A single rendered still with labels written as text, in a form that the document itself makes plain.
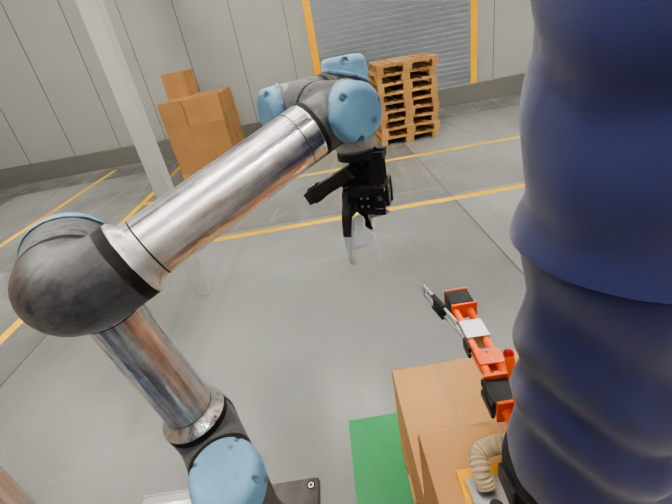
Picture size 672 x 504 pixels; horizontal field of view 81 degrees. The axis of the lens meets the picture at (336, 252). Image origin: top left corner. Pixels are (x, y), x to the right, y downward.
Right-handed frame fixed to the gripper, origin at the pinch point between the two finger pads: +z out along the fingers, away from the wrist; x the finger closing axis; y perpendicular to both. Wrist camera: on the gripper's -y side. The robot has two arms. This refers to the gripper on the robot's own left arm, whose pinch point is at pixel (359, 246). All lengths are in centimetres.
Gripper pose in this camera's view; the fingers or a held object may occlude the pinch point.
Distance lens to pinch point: 81.1
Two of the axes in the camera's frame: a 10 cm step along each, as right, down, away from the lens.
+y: 9.4, 0.2, -3.5
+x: 3.1, -5.0, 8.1
